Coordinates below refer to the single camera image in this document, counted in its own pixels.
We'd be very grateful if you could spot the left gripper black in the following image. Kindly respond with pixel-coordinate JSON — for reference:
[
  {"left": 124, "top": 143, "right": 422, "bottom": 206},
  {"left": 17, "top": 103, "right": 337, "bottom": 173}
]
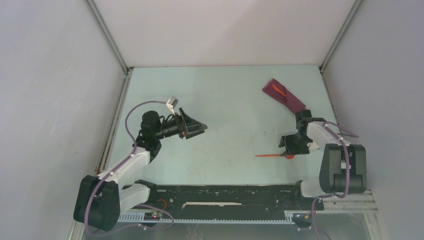
[{"left": 154, "top": 108, "right": 207, "bottom": 141}]

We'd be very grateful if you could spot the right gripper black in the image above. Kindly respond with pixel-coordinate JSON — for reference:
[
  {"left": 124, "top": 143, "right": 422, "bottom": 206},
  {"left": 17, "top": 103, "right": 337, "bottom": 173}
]
[{"left": 279, "top": 133, "right": 311, "bottom": 157}]

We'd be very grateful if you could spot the orange plastic spoon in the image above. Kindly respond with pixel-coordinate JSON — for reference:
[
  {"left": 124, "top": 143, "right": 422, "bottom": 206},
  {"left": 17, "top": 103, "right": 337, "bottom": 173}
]
[{"left": 255, "top": 153, "right": 295, "bottom": 160}]

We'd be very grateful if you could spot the magenta cloth napkin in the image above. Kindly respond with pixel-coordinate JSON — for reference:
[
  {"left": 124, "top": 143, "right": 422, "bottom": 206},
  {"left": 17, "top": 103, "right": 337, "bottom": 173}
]
[{"left": 262, "top": 78, "right": 306, "bottom": 114}]

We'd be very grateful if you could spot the orange plastic knife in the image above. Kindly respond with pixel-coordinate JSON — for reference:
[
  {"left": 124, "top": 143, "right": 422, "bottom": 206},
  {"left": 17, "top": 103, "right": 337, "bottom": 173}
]
[{"left": 272, "top": 84, "right": 287, "bottom": 97}]

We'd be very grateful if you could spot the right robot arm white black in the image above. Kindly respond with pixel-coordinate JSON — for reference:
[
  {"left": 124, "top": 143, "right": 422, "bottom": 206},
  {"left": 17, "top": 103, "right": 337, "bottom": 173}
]
[{"left": 279, "top": 109, "right": 367, "bottom": 209}]

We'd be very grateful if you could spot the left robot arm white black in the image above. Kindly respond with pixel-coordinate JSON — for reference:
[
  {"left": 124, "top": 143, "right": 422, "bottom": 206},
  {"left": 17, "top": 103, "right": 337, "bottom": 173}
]
[{"left": 73, "top": 108, "right": 208, "bottom": 232}]

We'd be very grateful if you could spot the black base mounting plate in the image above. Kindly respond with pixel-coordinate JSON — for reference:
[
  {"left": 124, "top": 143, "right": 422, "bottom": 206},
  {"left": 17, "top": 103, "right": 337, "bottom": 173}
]
[{"left": 133, "top": 184, "right": 324, "bottom": 222}]

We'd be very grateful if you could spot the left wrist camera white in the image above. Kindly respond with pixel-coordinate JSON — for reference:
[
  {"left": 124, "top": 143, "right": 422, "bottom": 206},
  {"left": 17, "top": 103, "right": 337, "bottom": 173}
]
[{"left": 165, "top": 96, "right": 179, "bottom": 115}]

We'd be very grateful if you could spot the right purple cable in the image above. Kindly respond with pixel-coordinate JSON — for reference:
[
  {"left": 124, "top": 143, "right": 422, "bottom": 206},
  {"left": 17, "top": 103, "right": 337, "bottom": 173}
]
[{"left": 309, "top": 121, "right": 360, "bottom": 240}]

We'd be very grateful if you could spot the purple cable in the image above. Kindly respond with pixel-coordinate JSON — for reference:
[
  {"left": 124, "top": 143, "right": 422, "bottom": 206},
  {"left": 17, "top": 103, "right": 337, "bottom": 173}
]
[
  {"left": 309, "top": 121, "right": 360, "bottom": 240},
  {"left": 82, "top": 100, "right": 175, "bottom": 237}
]

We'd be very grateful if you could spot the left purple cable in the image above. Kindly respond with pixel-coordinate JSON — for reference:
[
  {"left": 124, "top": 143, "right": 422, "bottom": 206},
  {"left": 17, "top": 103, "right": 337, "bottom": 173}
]
[{"left": 82, "top": 100, "right": 175, "bottom": 237}]

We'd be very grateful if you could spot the aluminium frame rail front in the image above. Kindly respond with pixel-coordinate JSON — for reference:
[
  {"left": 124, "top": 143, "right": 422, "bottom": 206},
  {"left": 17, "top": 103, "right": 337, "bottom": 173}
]
[{"left": 74, "top": 188, "right": 379, "bottom": 226}]

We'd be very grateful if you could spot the right corner aluminium post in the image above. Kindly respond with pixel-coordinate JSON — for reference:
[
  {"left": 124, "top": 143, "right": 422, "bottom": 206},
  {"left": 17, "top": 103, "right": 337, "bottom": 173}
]
[{"left": 319, "top": 0, "right": 364, "bottom": 74}]

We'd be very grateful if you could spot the corner aluminium post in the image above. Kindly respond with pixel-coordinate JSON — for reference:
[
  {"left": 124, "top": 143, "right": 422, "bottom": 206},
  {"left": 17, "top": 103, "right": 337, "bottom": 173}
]
[
  {"left": 82, "top": 0, "right": 133, "bottom": 75},
  {"left": 319, "top": 0, "right": 364, "bottom": 74}
]

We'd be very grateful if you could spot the left corner aluminium post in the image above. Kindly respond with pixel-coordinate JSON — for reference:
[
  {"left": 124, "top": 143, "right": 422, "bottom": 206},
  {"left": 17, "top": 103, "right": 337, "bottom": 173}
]
[{"left": 82, "top": 0, "right": 133, "bottom": 75}]

